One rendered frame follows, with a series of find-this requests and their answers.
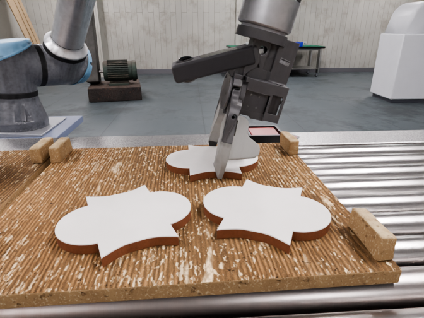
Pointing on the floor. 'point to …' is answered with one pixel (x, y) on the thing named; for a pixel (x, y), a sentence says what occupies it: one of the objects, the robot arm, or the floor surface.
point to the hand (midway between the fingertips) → (212, 159)
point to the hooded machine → (401, 57)
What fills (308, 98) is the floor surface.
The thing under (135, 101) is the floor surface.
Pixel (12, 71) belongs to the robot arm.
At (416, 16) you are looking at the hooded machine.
